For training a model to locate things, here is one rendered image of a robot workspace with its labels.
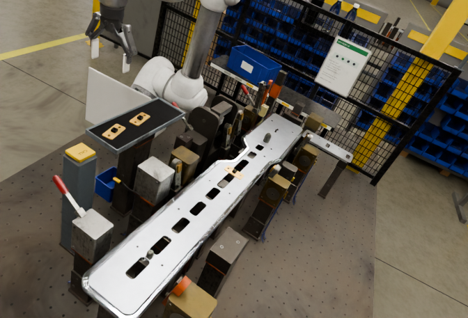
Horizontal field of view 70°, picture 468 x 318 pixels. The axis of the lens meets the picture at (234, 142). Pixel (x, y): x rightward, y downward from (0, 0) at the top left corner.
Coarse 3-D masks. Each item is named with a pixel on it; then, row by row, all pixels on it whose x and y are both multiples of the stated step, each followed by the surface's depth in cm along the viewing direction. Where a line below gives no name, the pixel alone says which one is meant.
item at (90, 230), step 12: (84, 216) 95; (96, 216) 96; (72, 228) 94; (84, 228) 92; (96, 228) 93; (108, 228) 94; (72, 240) 97; (84, 240) 93; (96, 240) 91; (108, 240) 98; (84, 252) 96; (96, 252) 95; (84, 264) 101; (72, 276) 107; (72, 288) 111; (84, 300) 110
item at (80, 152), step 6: (78, 144) 103; (66, 150) 99; (72, 150) 100; (78, 150) 101; (84, 150) 101; (90, 150) 102; (72, 156) 98; (78, 156) 99; (84, 156) 99; (90, 156) 101
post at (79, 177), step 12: (96, 156) 104; (72, 168) 100; (84, 168) 101; (72, 180) 103; (84, 180) 104; (72, 192) 105; (84, 192) 107; (84, 204) 111; (72, 216) 112; (72, 252) 122
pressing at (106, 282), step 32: (256, 128) 174; (288, 128) 185; (224, 160) 144; (256, 160) 152; (192, 192) 124; (224, 192) 129; (160, 224) 108; (192, 224) 112; (128, 256) 96; (160, 256) 99; (96, 288) 86; (128, 288) 89; (160, 288) 92
